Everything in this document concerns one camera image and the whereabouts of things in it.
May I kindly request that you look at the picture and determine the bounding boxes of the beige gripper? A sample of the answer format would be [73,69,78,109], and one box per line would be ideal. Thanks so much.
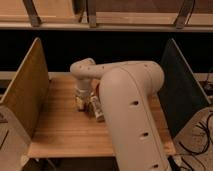
[75,79,92,99]

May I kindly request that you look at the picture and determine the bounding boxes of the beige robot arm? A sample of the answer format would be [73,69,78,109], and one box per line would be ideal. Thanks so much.
[70,58,171,171]

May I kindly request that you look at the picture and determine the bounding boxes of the white patterned box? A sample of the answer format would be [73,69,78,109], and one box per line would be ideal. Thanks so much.
[90,96,104,122]

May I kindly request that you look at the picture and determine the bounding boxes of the left wooden side panel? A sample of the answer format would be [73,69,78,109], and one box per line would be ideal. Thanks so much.
[0,38,49,141]

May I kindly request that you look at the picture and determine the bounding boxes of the black cables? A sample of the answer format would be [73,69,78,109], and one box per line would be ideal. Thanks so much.
[169,66,213,171]

